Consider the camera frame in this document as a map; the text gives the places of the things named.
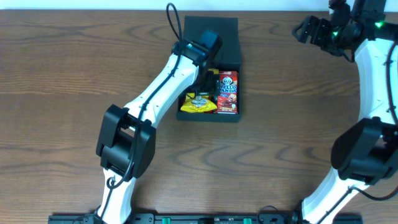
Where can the dark green box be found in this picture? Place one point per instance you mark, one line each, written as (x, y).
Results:
(228, 58)

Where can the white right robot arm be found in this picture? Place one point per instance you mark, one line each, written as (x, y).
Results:
(367, 152)

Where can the yellow Hacks candy bag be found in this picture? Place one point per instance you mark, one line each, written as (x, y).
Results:
(199, 104)

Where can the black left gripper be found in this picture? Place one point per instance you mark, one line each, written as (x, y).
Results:
(214, 88)

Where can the red Hello Panda box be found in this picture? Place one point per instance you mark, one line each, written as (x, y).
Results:
(227, 101)

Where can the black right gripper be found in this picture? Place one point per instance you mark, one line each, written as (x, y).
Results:
(320, 24)

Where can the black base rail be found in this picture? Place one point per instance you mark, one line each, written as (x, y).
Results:
(149, 218)

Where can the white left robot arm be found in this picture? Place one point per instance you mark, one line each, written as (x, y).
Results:
(126, 143)

